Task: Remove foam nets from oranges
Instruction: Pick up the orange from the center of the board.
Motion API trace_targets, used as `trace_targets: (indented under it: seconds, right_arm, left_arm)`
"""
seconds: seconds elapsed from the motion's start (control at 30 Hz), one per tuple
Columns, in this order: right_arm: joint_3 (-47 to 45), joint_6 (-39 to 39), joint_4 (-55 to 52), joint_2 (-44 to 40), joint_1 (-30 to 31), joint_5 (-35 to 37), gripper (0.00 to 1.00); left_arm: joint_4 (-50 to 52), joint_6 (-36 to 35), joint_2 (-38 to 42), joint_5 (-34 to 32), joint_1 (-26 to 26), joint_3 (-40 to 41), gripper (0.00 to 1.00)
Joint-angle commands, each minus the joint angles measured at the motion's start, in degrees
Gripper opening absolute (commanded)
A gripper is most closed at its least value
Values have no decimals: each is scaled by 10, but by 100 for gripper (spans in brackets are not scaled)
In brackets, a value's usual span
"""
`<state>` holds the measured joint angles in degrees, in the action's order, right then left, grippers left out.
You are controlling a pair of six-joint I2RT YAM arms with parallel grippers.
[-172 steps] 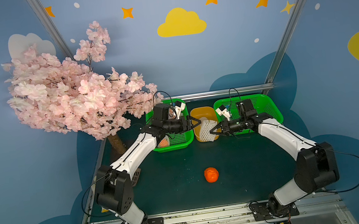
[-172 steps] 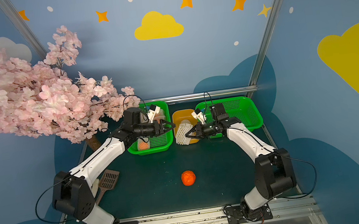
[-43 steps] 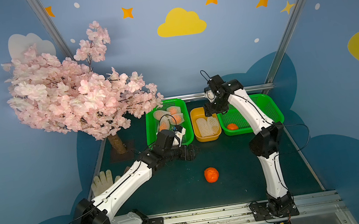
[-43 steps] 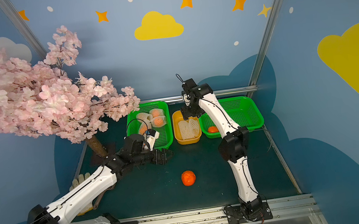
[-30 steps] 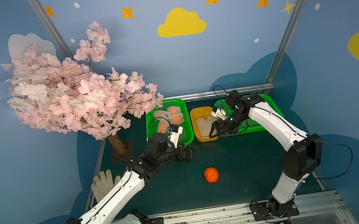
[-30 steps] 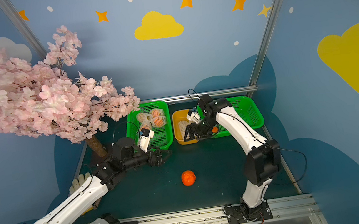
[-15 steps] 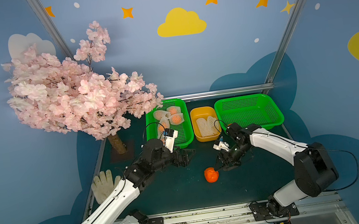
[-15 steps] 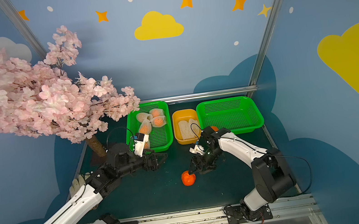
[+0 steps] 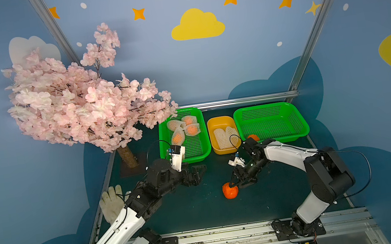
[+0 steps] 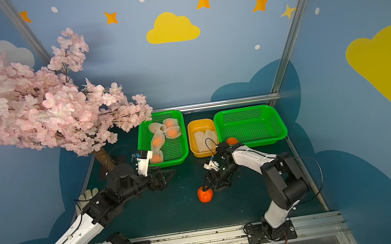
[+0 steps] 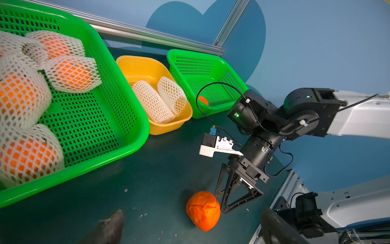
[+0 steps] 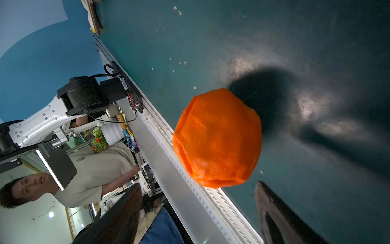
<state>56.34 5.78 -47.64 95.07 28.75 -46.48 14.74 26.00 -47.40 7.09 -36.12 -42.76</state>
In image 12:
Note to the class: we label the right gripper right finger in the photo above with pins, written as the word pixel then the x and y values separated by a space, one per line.
pixel 279 222

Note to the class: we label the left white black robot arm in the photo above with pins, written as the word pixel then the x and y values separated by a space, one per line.
pixel 81 96

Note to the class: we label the aluminium mounting rail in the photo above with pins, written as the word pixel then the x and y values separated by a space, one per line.
pixel 208 215

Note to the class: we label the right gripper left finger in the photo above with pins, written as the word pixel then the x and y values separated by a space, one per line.
pixel 119 225

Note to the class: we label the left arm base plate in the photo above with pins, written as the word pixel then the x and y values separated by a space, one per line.
pixel 135 94

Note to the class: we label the person in beige shirt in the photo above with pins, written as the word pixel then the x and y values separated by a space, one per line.
pixel 97 175

